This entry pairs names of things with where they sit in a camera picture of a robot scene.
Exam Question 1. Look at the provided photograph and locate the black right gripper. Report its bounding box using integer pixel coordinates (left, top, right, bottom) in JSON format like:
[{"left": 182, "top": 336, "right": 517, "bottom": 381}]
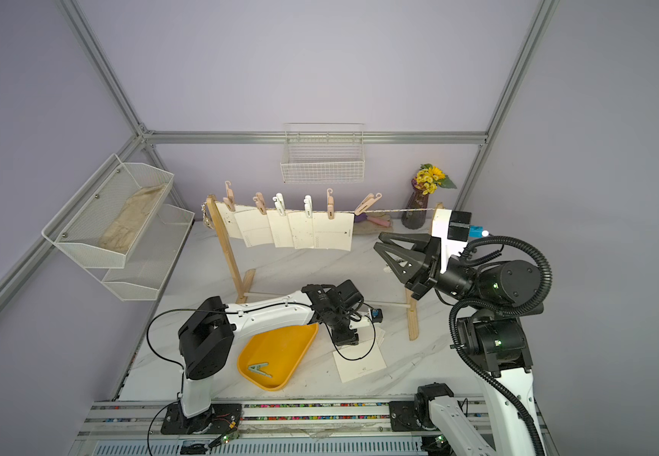
[{"left": 379, "top": 234, "right": 490, "bottom": 315}]

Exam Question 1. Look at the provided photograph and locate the pink clothespin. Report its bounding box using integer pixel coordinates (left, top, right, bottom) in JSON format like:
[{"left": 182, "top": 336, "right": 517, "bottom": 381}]
[
  {"left": 327, "top": 188, "right": 335, "bottom": 220},
  {"left": 253, "top": 192, "right": 267, "bottom": 215},
  {"left": 223, "top": 180, "right": 235, "bottom": 212},
  {"left": 354, "top": 192, "right": 382, "bottom": 216}
]

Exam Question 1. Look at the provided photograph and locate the teal clothespin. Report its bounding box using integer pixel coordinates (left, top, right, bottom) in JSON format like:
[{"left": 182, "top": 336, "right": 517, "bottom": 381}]
[{"left": 248, "top": 362, "right": 272, "bottom": 378}]

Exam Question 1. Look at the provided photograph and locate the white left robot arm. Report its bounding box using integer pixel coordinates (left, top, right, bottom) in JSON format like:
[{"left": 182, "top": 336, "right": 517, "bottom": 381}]
[{"left": 177, "top": 279, "right": 365, "bottom": 419}]

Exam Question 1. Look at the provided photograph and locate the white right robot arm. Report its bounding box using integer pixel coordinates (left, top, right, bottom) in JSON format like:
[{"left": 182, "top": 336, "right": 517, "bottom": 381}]
[{"left": 374, "top": 233, "right": 553, "bottom": 455}]

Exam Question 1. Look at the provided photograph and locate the dark vase with yellow flowers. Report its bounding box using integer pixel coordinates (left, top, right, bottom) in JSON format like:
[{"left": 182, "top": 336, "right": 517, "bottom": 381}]
[{"left": 401, "top": 163, "right": 458, "bottom": 230}]

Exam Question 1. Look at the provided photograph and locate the yellow plastic tray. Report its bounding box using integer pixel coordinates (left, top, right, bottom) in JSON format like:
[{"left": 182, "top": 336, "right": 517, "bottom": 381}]
[{"left": 236, "top": 324, "right": 319, "bottom": 391}]

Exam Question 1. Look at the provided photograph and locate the wooden clothesline rack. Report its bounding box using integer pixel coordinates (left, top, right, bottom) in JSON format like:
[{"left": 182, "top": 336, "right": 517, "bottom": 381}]
[{"left": 203, "top": 195, "right": 420, "bottom": 341}]

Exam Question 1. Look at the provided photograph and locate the white clothespin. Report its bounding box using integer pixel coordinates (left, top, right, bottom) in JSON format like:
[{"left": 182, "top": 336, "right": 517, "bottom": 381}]
[
  {"left": 272, "top": 193, "right": 286, "bottom": 217},
  {"left": 304, "top": 195, "right": 313, "bottom": 219}
]

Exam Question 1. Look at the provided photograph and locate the beige cloth in basket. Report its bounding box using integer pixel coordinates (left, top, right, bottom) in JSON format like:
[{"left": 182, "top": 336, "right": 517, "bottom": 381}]
[{"left": 99, "top": 184, "right": 166, "bottom": 254}]

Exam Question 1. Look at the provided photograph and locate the white mesh shelf basket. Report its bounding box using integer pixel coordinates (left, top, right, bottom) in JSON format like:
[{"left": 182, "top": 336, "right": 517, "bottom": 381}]
[{"left": 42, "top": 155, "right": 194, "bottom": 301}]

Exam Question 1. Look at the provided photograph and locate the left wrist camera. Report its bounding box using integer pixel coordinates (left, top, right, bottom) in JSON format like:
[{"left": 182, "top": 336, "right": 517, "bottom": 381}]
[{"left": 363, "top": 308, "right": 384, "bottom": 325}]

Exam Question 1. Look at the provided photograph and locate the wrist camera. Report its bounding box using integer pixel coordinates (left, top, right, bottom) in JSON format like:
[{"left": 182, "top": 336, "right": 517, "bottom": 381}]
[
  {"left": 430, "top": 208, "right": 490, "bottom": 273},
  {"left": 363, "top": 308, "right": 384, "bottom": 325}
]

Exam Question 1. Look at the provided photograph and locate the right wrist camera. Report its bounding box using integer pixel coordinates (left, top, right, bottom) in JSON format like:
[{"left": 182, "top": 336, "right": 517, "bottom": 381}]
[{"left": 430, "top": 208, "right": 490, "bottom": 273}]

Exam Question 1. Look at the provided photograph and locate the white wire wall basket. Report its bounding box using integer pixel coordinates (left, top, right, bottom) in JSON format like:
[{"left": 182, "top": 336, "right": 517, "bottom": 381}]
[{"left": 280, "top": 123, "right": 365, "bottom": 184}]

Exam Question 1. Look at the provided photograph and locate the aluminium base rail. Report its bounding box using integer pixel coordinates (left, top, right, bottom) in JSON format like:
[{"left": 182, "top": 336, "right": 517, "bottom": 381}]
[{"left": 69, "top": 398, "right": 447, "bottom": 455}]

